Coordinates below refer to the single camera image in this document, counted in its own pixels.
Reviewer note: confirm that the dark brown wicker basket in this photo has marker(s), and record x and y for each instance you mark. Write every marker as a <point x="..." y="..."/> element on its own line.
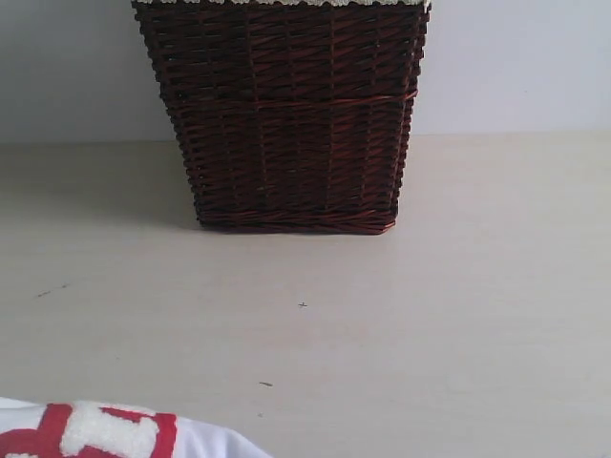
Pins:
<point x="289" y="118"/>

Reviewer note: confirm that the white t-shirt with red lettering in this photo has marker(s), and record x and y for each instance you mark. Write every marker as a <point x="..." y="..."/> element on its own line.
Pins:
<point x="100" y="430"/>

